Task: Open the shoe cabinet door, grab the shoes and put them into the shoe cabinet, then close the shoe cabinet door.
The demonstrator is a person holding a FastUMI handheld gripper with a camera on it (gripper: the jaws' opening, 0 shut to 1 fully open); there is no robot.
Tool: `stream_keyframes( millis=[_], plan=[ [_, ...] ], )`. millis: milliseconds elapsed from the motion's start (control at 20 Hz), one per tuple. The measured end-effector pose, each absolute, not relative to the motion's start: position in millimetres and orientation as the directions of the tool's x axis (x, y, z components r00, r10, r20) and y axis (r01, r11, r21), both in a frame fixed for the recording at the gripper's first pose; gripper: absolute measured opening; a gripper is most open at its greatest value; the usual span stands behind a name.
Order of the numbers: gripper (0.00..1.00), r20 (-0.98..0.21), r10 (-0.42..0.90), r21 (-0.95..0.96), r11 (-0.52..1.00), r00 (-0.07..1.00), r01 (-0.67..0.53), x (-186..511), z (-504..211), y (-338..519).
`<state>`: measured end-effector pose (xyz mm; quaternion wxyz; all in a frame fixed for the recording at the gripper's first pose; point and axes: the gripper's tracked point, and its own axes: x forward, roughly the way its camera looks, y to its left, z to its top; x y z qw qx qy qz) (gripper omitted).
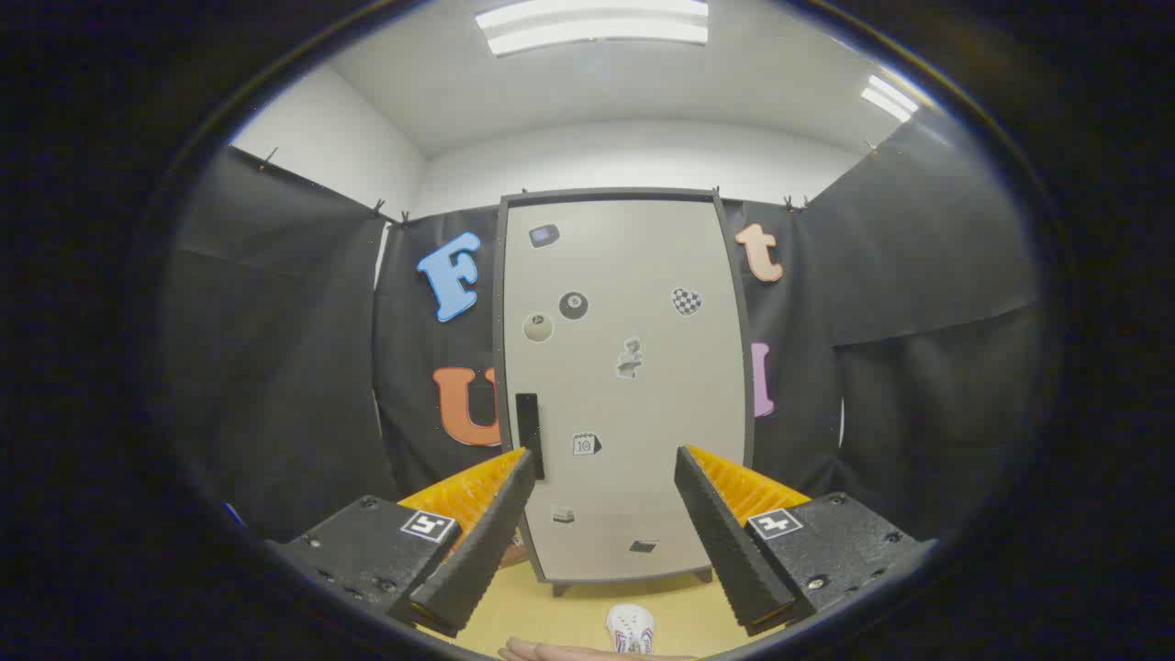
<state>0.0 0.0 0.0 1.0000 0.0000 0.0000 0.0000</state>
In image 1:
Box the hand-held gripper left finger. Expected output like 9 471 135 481
266 447 537 638

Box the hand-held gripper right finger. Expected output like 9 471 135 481
674 445 939 638

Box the black door handle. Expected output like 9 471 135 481
516 393 545 481

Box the white canvas shoe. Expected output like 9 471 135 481
606 604 655 655

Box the beige shoe cabinet door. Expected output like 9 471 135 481
503 200 746 581

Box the grey shoe cabinet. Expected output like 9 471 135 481
493 188 755 598

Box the black backdrop cloth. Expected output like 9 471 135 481
161 106 1043 543

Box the small ceiling light panel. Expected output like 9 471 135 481
860 73 919 123

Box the large ceiling light panel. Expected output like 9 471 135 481
475 0 710 58

